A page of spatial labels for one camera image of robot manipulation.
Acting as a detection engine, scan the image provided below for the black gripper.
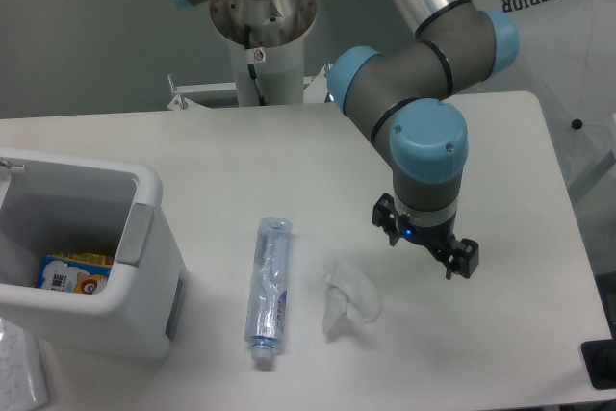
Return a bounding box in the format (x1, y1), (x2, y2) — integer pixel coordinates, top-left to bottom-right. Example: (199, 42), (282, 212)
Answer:
(372, 193), (479, 280)

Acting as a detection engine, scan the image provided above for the white tissue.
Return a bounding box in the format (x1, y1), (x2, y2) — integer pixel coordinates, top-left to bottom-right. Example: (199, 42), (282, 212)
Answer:
(322, 260), (382, 334)

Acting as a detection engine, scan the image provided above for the crushed clear plastic bottle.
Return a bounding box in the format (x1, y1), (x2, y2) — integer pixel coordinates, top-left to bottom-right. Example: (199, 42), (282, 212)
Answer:
(244, 217), (293, 371)

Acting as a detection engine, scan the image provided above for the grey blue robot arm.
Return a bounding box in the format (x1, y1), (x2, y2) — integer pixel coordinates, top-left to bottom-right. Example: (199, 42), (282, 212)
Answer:
(173, 0), (519, 278)

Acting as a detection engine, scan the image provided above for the white trash can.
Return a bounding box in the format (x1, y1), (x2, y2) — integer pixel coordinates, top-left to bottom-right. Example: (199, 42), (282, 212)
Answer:
(1, 148), (188, 359)

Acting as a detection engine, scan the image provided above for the black device at edge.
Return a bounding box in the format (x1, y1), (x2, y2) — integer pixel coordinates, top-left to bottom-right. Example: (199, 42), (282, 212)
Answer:
(580, 339), (615, 390)

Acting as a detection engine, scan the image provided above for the white superior umbrella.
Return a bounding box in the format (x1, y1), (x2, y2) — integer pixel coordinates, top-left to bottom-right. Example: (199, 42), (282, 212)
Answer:
(471, 0), (615, 200)

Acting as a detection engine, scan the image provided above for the colourful snack package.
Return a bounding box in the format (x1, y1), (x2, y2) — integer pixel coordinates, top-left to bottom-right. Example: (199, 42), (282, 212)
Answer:
(34, 253), (115, 295)

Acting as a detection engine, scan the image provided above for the white paper sheet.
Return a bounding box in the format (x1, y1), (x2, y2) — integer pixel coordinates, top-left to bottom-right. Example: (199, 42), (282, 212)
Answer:
(1, 319), (49, 410)

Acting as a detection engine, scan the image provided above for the white metal bracket frame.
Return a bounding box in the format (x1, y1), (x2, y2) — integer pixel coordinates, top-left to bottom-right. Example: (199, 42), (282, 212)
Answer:
(167, 64), (333, 111)

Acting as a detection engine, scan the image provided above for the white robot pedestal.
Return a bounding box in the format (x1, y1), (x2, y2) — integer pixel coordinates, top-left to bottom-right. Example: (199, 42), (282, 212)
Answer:
(210, 0), (317, 107)

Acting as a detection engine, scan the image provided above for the black pedestal cable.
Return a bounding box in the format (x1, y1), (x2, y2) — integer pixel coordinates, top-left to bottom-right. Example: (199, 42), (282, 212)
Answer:
(243, 24), (268, 107)

